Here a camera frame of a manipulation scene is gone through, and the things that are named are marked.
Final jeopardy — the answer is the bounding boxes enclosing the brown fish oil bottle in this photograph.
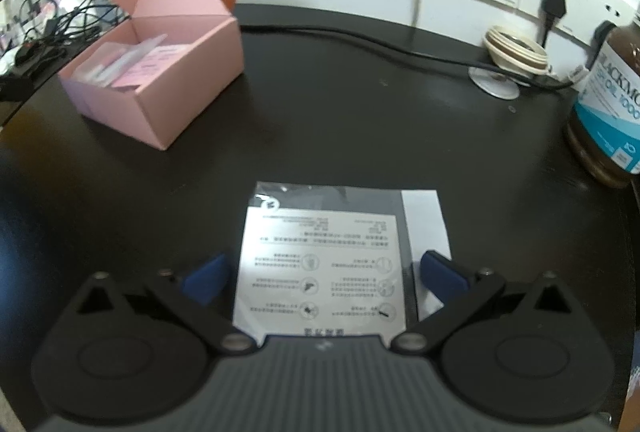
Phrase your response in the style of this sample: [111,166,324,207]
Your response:
[566,17,639,188]

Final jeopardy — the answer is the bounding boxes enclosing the black cable on desk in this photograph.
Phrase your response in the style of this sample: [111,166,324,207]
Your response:
[238,23,576,92]

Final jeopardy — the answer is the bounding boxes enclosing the coiled white cable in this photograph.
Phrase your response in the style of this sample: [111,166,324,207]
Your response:
[482,24,551,76]

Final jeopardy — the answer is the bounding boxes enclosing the black wall plug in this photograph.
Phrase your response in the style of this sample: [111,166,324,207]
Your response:
[539,0,566,48]

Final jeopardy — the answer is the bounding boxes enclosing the pink cardboard box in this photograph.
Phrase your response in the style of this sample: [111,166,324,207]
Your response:
[58,0,244,150]

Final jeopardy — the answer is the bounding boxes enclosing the pink paper card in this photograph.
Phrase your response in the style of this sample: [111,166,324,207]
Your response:
[110,44,190,90]

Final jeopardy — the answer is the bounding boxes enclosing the frosted bag with white tube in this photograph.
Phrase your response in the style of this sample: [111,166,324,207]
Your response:
[72,34,167,88]

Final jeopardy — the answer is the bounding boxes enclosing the tangled black cables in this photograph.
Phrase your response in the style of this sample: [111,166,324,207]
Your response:
[8,0,132,63]

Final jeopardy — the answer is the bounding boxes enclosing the silver desk grommet right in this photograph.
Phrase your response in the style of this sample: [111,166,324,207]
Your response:
[469,67,520,100]

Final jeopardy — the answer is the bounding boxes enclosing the black box on desk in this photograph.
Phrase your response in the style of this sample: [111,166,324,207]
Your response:
[1,64,47,128]

